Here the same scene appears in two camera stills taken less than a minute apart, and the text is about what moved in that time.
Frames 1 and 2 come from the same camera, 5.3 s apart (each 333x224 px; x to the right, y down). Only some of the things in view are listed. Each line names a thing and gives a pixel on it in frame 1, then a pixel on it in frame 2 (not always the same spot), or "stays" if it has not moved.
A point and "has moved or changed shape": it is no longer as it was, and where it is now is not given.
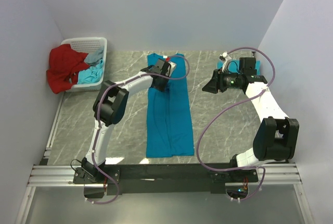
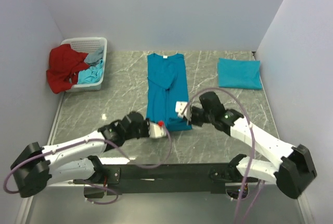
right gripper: x=217 y=83 → x=192 y=120
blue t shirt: x=168 y=128 has moved or changed shape
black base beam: x=168 y=178 stays
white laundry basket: x=87 y=45 stays
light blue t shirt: x=94 y=73 stays
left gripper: x=163 y=88 → x=146 y=123
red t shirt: x=65 y=64 stays
